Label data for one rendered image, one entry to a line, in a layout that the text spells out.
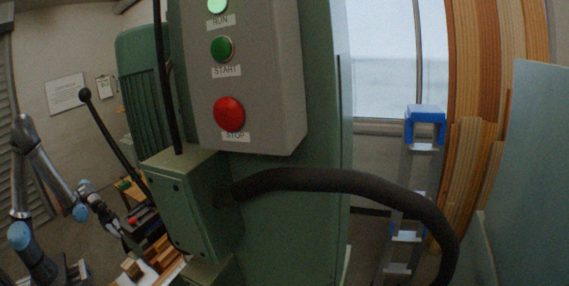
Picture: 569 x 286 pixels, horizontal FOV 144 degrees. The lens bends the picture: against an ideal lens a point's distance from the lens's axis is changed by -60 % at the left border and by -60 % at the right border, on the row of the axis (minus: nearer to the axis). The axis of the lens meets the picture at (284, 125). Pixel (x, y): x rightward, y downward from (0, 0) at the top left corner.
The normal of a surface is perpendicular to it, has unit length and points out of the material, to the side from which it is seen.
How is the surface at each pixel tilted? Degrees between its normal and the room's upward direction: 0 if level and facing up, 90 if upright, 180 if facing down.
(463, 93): 87
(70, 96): 90
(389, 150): 90
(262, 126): 90
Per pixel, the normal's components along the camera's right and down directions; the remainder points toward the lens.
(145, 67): 0.35, 0.25
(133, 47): 0.10, 0.29
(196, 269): -0.09, -0.95
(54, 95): 0.90, 0.05
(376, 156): -0.43, 0.31
